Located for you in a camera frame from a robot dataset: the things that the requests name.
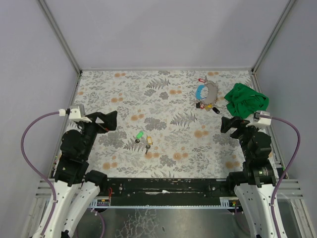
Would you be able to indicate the blue key tag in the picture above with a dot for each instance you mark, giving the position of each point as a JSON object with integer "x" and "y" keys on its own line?
{"x": 199, "y": 92}

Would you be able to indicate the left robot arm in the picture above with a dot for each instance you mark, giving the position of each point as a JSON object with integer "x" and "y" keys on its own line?
{"x": 74, "y": 188}

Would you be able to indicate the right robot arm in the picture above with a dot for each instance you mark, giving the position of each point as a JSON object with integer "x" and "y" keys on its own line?
{"x": 255, "y": 184}

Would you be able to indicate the black key fob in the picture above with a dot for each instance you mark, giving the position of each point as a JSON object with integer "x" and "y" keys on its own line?
{"x": 216, "y": 110}

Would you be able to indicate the green tagged key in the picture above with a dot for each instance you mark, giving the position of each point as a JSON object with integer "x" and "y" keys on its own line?
{"x": 138, "y": 137}

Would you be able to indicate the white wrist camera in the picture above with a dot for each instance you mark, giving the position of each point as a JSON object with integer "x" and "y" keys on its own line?
{"x": 76, "y": 113}
{"x": 261, "y": 119}

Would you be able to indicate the yellow tagged key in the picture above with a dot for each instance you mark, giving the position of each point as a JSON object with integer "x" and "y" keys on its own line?
{"x": 149, "y": 144}

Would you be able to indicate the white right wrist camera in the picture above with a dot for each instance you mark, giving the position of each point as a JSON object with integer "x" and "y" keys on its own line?
{"x": 261, "y": 119}

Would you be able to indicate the floral table mat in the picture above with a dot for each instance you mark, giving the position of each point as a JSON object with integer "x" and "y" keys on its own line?
{"x": 187, "y": 142}

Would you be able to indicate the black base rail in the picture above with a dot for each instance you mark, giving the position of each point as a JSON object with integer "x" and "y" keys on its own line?
{"x": 166, "y": 191}

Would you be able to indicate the grey crescent keyring holder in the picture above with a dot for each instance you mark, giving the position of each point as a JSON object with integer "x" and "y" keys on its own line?
{"x": 210, "y": 92}

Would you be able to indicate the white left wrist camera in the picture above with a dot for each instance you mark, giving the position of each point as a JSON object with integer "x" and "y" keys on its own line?
{"x": 76, "y": 113}

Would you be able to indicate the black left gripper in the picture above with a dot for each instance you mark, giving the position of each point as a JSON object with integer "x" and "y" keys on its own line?
{"x": 92, "y": 123}

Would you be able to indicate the green crumpled cloth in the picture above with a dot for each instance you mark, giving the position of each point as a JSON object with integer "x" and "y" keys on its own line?
{"x": 244, "y": 101}

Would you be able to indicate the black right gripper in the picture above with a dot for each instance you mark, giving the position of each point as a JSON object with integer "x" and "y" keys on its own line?
{"x": 240, "y": 127}

